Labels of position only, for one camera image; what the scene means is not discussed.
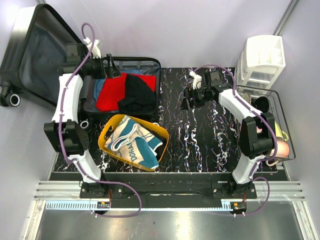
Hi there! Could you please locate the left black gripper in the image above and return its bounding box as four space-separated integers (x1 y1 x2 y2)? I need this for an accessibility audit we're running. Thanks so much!
83 54 122 80

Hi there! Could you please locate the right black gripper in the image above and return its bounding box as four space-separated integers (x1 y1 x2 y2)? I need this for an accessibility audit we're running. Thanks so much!
178 86 211 112

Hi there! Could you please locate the blue cloth garment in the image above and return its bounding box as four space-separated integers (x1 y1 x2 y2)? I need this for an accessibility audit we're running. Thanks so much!
93 69 144 101

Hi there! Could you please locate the red garment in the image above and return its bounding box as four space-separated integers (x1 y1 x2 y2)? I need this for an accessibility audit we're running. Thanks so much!
96 72 157 113

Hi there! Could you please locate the orange plastic bin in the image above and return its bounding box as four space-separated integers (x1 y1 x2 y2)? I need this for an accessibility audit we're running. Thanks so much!
98 114 170 172

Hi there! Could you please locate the white teal cartoon towel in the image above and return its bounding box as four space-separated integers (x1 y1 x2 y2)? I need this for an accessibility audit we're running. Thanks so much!
104 115 164 170

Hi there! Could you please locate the white black space suitcase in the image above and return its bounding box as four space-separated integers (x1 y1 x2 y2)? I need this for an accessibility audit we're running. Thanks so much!
0 4 161 121

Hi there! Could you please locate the white compartment organizer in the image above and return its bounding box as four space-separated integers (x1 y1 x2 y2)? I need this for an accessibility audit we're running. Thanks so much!
235 34 286 90

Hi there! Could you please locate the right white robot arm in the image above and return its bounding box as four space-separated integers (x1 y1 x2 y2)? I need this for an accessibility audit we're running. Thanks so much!
180 71 278 199

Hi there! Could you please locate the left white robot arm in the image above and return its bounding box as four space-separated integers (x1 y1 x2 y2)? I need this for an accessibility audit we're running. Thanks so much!
43 39 120 198

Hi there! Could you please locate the grey patterned plate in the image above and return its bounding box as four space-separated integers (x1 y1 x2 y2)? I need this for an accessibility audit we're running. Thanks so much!
241 92 252 104

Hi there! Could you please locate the black bowl in basket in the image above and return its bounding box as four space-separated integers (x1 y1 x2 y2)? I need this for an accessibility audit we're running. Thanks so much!
252 96 270 115

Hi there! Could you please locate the yellow green mug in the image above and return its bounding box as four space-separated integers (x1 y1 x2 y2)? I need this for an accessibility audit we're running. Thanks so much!
274 121 289 142

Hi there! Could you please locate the peach pink cup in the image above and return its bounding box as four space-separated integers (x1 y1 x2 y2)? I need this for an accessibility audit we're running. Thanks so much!
265 140 290 167

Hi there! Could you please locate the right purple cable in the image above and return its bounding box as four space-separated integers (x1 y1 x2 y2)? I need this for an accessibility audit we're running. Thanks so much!
192 64 279 217

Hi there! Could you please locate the purple cable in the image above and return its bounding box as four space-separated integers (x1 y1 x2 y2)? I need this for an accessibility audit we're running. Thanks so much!
58 23 143 218
192 64 279 217

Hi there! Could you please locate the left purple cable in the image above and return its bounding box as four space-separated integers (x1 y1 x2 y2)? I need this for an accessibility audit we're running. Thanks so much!
58 23 143 218

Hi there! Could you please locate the black wire basket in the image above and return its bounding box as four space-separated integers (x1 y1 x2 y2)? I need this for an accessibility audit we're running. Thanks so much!
236 85 296 162

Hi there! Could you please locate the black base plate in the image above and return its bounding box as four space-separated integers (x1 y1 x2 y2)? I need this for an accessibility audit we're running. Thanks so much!
78 172 257 210

